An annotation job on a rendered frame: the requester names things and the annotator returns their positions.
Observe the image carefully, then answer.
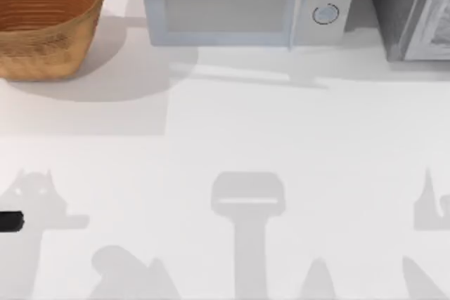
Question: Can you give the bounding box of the round microwave knob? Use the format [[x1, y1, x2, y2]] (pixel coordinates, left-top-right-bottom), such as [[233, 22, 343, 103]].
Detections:
[[311, 2, 340, 26]]

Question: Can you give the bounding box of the brown woven basket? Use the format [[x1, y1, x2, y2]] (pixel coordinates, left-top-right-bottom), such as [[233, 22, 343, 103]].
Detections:
[[0, 0, 107, 82]]

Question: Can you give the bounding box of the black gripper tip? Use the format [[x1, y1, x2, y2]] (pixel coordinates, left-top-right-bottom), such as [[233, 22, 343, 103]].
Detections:
[[0, 210, 25, 233]]

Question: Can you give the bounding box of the pale microwave oven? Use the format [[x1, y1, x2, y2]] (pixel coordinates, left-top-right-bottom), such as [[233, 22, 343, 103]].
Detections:
[[137, 0, 362, 52]]

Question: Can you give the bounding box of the microwave oven door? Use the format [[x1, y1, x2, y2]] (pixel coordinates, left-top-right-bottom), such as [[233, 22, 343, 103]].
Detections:
[[137, 0, 312, 52]]

